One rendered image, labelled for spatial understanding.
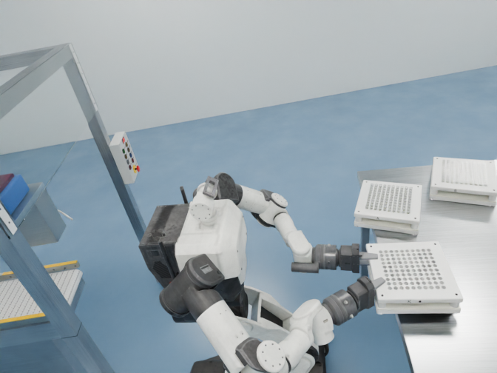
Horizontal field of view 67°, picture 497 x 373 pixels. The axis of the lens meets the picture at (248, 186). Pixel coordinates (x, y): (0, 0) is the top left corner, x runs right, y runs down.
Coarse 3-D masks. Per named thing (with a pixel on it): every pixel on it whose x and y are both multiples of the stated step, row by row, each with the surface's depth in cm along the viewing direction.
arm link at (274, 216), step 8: (272, 208) 150; (280, 208) 150; (264, 216) 152; (272, 216) 151; (280, 216) 149; (288, 216) 150; (264, 224) 153; (272, 224) 154; (280, 224) 147; (288, 224) 145; (280, 232) 146
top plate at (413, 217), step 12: (360, 192) 163; (372, 192) 162; (408, 192) 158; (420, 192) 157; (360, 204) 157; (396, 204) 153; (420, 204) 151; (360, 216) 153; (372, 216) 150; (384, 216) 149; (396, 216) 147; (408, 216) 146
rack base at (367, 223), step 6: (354, 222) 156; (360, 222) 155; (366, 222) 154; (372, 222) 154; (378, 222) 153; (384, 222) 152; (390, 222) 152; (396, 222) 151; (372, 228) 154; (378, 228) 153; (384, 228) 152; (390, 228) 150; (396, 228) 149; (402, 228) 148; (408, 228) 148
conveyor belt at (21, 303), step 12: (60, 276) 166; (72, 276) 165; (0, 288) 166; (12, 288) 165; (24, 288) 163; (60, 288) 160; (72, 288) 160; (0, 300) 159; (12, 300) 158; (24, 300) 157; (0, 312) 154; (12, 312) 153; (24, 312) 152; (36, 312) 151
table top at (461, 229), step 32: (448, 224) 149; (480, 224) 147; (448, 256) 136; (480, 256) 134; (480, 288) 124; (416, 320) 118; (448, 320) 116; (480, 320) 115; (416, 352) 110; (448, 352) 108; (480, 352) 107
